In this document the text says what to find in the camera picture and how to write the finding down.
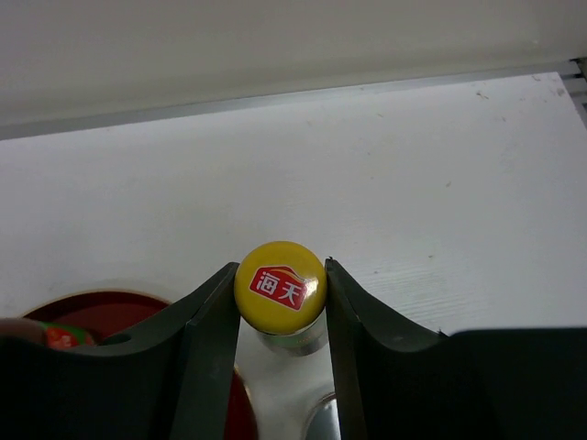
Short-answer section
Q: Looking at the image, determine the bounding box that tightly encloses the red round tray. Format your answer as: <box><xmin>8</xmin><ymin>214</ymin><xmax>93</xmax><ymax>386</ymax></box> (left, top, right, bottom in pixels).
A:
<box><xmin>24</xmin><ymin>291</ymin><xmax>259</xmax><ymax>440</ymax></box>

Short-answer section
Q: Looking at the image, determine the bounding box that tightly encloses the ketchup bottle yellow cap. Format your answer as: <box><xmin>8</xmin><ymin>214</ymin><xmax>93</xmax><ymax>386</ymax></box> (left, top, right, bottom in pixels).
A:
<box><xmin>0</xmin><ymin>318</ymin><xmax>106</xmax><ymax>350</ymax></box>
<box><xmin>234</xmin><ymin>241</ymin><xmax>327</xmax><ymax>357</ymax></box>

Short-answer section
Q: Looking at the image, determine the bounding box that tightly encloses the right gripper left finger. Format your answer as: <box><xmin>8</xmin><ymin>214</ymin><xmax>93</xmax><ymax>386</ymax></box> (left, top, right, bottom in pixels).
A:
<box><xmin>1</xmin><ymin>262</ymin><xmax>240</xmax><ymax>439</ymax></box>

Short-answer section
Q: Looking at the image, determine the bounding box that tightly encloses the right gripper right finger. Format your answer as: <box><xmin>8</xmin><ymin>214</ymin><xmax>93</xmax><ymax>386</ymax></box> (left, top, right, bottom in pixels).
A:
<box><xmin>325</xmin><ymin>258</ymin><xmax>586</xmax><ymax>439</ymax></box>

